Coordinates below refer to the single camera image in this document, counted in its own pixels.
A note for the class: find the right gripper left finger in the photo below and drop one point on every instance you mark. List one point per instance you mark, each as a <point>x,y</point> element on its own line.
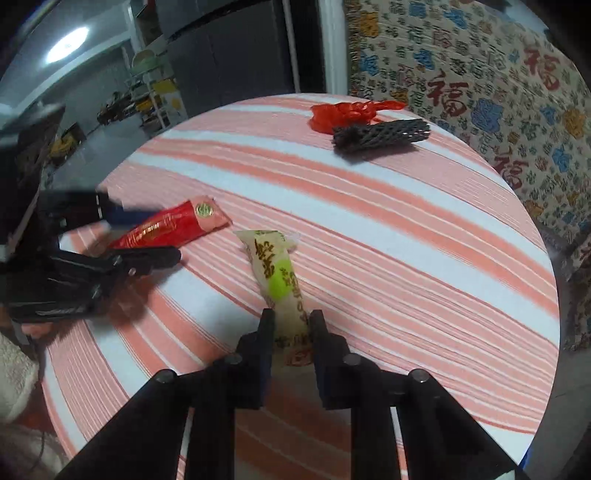
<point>184,419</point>

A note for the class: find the red plastic bag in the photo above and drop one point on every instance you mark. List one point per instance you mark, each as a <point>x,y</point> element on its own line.
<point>328,117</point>

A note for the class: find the dark grey refrigerator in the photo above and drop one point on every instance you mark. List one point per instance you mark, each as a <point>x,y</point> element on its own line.
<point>226,51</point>

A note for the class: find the red foil snack packet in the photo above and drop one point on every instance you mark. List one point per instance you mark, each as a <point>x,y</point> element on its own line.
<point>176,226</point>

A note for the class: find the beige pastry wrapper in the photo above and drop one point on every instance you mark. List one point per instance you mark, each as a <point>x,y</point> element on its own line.
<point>269,255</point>

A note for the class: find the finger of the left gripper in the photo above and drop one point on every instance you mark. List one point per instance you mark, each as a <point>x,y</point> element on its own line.
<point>115,264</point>
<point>78,208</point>

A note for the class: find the white storage rack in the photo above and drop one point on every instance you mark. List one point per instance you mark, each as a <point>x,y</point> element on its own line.
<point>145,85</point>

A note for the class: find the person's left hand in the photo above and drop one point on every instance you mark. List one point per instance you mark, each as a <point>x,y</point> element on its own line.
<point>33,330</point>

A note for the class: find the large patterned fu cloth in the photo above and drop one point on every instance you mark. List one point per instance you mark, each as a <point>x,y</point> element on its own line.
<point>498,86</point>

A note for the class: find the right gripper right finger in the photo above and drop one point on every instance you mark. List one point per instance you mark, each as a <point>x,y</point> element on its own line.
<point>402,425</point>

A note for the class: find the round table striped tablecloth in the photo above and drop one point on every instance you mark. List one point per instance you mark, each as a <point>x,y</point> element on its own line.
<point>421,259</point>

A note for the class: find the yellow cardboard box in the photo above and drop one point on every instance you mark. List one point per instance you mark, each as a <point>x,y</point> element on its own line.
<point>171,99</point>

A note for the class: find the black foam net sleeve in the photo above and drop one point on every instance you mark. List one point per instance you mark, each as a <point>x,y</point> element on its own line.
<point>384,135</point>

